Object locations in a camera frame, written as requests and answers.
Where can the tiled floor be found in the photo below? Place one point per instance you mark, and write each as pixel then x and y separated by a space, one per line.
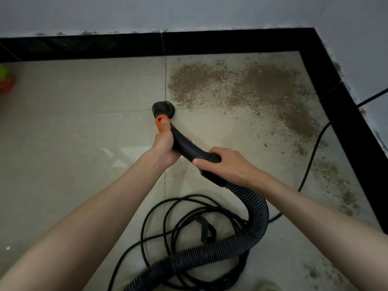
pixel 79 136

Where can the person's right forearm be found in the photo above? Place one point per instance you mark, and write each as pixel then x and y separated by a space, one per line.
pixel 327 233

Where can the red plastic stool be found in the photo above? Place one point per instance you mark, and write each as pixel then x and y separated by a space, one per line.
pixel 9 84

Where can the person's left forearm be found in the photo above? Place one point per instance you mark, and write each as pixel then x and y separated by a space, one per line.
pixel 73 233

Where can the person's right hand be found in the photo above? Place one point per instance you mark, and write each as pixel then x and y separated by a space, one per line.
pixel 233 169

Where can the person's left hand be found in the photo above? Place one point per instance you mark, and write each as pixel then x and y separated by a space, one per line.
pixel 165 145

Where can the brown sawdust dirt patch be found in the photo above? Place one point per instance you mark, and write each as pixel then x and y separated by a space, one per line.
pixel 260 87

